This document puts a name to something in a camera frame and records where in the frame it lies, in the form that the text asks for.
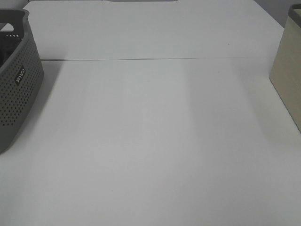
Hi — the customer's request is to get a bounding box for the grey perforated plastic basket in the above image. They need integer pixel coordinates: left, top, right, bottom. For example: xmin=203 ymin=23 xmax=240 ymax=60
xmin=0 ymin=8 xmax=44 ymax=153

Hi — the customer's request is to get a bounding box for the beige fabric bin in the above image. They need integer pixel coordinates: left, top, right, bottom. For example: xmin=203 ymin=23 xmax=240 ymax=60
xmin=269 ymin=4 xmax=301 ymax=130

